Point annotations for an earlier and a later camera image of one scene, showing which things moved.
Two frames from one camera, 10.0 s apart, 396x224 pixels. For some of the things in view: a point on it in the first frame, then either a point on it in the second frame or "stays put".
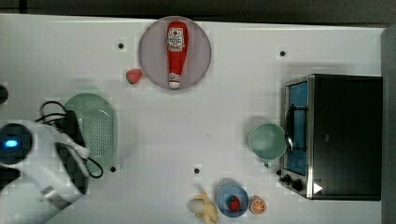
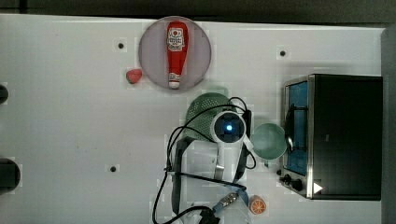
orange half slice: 257,205 stays put
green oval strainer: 97,122 -> 200,119
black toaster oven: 334,129 stays put
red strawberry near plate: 134,76 stays put
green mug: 268,142 stays put
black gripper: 69,125 -> 247,117
